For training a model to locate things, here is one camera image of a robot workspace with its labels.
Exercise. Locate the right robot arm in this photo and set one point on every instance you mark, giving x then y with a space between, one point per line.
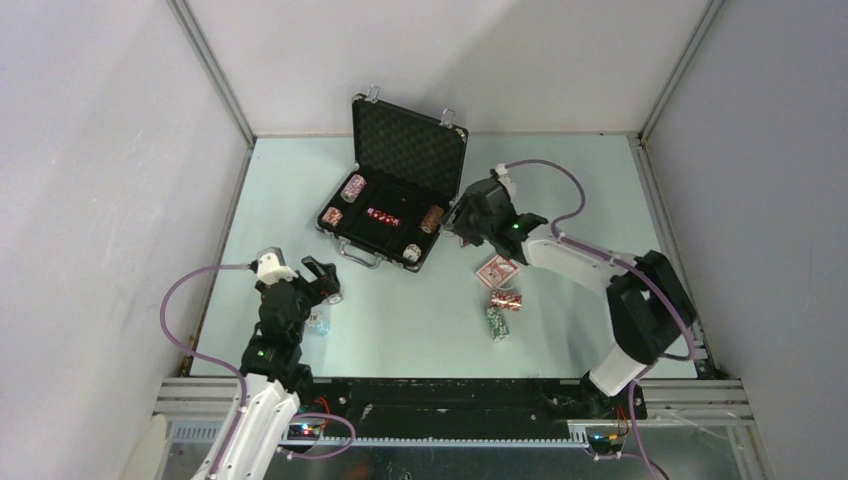
646 304

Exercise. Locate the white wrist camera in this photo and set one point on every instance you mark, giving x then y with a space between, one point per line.
500 173
271 267

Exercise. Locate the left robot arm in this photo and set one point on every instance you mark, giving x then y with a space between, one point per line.
273 381

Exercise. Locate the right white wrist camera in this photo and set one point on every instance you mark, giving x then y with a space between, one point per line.
500 173

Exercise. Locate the white green chip stack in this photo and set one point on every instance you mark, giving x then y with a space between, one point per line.
412 253

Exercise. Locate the red playing card deck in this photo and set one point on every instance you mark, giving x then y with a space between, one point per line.
497 272

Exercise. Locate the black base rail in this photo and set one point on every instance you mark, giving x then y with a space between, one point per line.
468 409

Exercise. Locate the row of red dice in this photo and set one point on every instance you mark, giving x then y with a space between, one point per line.
383 217

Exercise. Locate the black poker set case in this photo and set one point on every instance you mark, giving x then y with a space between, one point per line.
410 161

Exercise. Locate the red white chip stack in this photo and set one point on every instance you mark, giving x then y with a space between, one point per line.
506 300
332 216

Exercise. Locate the orange brown chip stack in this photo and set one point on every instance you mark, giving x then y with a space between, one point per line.
431 221

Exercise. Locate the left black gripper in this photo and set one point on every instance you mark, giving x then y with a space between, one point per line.
327 281

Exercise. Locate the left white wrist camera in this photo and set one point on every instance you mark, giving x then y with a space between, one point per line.
271 267

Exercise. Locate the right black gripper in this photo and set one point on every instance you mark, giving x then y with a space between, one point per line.
458 219

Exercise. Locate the pink white chip stack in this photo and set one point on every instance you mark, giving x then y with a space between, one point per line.
353 188

